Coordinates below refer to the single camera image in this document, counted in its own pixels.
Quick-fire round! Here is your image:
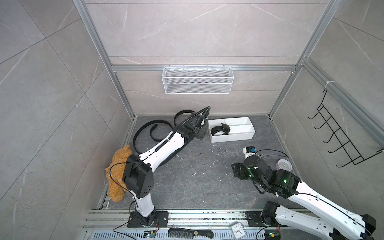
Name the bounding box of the long black leather belt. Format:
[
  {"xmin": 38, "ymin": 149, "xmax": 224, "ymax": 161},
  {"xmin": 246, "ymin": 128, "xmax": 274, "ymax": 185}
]
[{"xmin": 211, "ymin": 124, "xmax": 231, "ymax": 137}]

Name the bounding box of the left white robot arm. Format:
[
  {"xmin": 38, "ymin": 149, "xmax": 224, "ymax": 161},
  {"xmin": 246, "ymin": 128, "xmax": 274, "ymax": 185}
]
[{"xmin": 122, "ymin": 108, "xmax": 210, "ymax": 218}]

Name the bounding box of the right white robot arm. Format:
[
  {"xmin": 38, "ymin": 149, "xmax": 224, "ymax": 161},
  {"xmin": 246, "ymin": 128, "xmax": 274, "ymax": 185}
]
[{"xmin": 232, "ymin": 146, "xmax": 376, "ymax": 240}]

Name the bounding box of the white divided storage box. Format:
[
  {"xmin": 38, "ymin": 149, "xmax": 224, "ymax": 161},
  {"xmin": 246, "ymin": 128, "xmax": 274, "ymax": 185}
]
[{"xmin": 208, "ymin": 117, "xmax": 256, "ymax": 143}]

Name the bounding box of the pink round container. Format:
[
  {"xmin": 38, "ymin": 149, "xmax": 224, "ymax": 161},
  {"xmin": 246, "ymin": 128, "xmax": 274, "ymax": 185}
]
[{"xmin": 276, "ymin": 159, "xmax": 293, "ymax": 172}]

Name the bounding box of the curled black belt with buckle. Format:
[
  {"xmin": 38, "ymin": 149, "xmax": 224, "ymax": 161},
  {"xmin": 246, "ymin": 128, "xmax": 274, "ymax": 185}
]
[{"xmin": 133, "ymin": 120, "xmax": 173, "ymax": 155}]

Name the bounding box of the small white clock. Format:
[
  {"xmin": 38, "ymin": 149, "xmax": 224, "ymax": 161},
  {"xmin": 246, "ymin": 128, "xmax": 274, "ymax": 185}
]
[{"xmin": 231, "ymin": 223, "xmax": 247, "ymax": 240}]

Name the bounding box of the brown teddy bear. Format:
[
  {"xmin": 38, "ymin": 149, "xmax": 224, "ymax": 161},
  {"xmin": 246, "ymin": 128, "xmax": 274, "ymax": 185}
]
[{"xmin": 106, "ymin": 145, "xmax": 133, "ymax": 203}]

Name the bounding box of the black comb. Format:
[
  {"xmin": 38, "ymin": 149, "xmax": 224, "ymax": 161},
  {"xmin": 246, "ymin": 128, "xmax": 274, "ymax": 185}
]
[{"xmin": 168, "ymin": 228, "xmax": 214, "ymax": 239}]

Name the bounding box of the white wire mesh basket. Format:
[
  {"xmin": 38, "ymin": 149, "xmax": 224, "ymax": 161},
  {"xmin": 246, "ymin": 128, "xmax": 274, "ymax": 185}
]
[{"xmin": 162, "ymin": 67, "xmax": 235, "ymax": 95}]

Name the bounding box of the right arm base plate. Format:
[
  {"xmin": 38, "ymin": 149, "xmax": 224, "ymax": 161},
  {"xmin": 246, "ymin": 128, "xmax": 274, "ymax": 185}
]
[{"xmin": 245, "ymin": 211, "xmax": 265, "ymax": 227}]

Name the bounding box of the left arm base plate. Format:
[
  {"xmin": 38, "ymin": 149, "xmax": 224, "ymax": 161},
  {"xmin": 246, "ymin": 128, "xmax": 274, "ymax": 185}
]
[{"xmin": 127, "ymin": 211, "xmax": 169, "ymax": 228}]

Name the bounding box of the black wire hook rack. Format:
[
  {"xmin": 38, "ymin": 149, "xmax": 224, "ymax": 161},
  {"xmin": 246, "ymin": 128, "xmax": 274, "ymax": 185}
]
[{"xmin": 308, "ymin": 90, "xmax": 384, "ymax": 168}]

